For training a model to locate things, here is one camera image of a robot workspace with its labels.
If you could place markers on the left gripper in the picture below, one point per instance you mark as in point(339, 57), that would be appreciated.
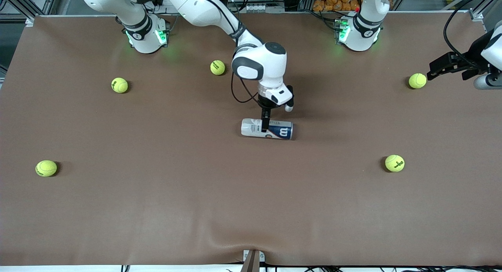
point(472, 53)

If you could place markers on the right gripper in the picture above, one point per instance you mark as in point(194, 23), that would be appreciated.
point(266, 104)

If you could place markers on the white blue Wilson tennis can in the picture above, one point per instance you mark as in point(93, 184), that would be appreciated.
point(251, 129)

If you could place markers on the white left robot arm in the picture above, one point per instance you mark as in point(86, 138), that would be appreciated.
point(364, 33)

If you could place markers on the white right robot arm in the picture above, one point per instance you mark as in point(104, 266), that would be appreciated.
point(259, 64)

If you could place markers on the yellow-green tennis ball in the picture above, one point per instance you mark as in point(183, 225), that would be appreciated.
point(417, 80)
point(46, 168)
point(395, 163)
point(119, 85)
point(217, 67)

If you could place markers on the brown table mat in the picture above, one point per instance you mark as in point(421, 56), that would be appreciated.
point(157, 146)

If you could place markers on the white terminal strip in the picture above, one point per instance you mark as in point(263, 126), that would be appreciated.
point(255, 7)

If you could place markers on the orange round items pile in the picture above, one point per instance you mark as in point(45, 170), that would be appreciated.
point(333, 1)

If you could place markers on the metal table edge clamp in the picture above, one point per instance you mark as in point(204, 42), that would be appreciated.
point(253, 262)

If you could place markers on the aluminium frame strut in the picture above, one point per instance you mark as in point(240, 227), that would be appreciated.
point(483, 5)
point(24, 9)

